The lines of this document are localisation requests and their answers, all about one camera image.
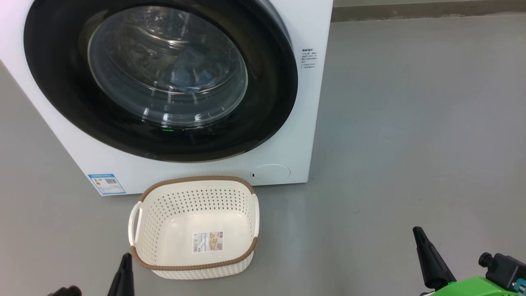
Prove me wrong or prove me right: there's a black glass washing machine door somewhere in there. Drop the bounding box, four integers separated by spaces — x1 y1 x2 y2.
23 0 299 163

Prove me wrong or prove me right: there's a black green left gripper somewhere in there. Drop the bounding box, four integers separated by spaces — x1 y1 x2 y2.
47 253 135 296

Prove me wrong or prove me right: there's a cream perforated laundry basket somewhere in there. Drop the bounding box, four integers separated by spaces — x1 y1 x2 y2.
128 176 260 280

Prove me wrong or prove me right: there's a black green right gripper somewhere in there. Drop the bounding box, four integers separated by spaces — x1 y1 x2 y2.
412 226 526 296

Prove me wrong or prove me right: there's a round white filter cover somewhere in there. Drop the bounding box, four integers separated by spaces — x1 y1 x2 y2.
250 163 291 185

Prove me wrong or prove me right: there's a blue bear print garment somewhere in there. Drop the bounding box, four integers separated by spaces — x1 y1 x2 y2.
169 53 219 96

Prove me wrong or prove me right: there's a small printed text label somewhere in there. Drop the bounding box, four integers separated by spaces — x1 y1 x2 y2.
301 48 318 69

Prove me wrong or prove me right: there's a blue energy label sticker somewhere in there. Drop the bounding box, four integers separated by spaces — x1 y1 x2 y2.
87 173 127 197

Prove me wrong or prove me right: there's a basket product sticker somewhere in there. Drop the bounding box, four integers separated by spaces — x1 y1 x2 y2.
191 231 224 254

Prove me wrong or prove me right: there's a white washing machine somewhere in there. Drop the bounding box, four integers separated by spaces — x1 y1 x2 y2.
0 0 334 197

